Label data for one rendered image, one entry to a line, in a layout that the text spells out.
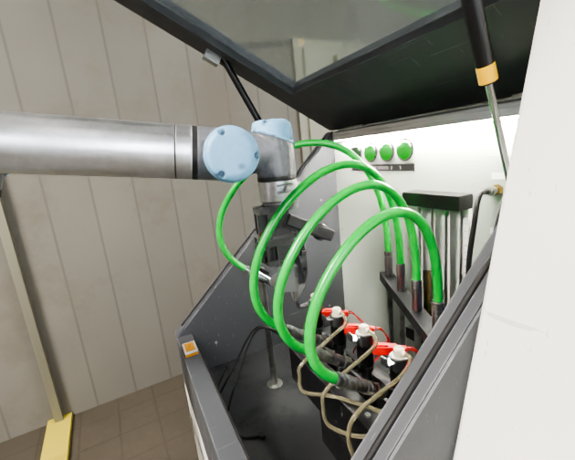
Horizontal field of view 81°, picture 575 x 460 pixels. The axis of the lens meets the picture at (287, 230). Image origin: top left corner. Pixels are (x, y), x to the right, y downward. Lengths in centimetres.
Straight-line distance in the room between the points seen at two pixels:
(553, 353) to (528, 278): 7
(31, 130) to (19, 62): 180
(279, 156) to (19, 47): 186
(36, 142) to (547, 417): 61
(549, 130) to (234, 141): 34
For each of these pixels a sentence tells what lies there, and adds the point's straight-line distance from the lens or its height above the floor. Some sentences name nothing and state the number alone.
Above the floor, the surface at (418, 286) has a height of 115.
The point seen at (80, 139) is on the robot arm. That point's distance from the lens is 49.
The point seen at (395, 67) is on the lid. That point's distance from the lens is 72.
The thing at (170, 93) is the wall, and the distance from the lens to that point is 231.
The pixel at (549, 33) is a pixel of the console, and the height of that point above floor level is 149.
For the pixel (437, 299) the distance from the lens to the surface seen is 56.
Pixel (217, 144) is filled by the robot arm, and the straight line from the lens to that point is 46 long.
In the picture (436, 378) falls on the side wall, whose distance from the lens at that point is 43.
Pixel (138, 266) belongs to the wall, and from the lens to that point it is 230.
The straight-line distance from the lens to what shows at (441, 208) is 74.
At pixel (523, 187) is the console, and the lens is 42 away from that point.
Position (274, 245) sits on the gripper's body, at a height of 123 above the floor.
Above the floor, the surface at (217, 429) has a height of 95.
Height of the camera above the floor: 140
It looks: 13 degrees down
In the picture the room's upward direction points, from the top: 6 degrees counter-clockwise
